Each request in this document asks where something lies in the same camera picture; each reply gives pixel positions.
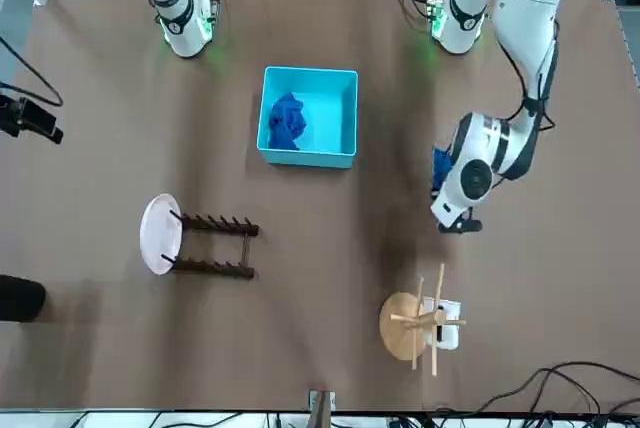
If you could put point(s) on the bright blue square rag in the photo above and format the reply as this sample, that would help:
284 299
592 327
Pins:
287 120

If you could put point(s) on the dark wooden dish rack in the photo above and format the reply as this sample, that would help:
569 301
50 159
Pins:
215 268

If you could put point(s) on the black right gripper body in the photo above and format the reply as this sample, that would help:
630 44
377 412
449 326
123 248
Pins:
10 115

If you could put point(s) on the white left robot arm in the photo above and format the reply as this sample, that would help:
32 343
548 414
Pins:
520 13

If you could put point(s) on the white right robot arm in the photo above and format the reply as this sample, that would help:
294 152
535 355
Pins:
175 3

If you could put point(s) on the wooden mug stand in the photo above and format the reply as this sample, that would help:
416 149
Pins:
400 328

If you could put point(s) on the aluminium post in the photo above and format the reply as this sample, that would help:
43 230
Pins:
322 408

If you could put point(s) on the pale round plate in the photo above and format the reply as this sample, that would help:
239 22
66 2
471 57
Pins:
157 233

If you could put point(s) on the dark blue square rag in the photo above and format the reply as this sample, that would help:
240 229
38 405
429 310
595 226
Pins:
442 168

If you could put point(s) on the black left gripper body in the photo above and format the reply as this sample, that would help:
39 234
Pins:
460 226

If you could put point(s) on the cyan plastic box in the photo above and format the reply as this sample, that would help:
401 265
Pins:
310 158

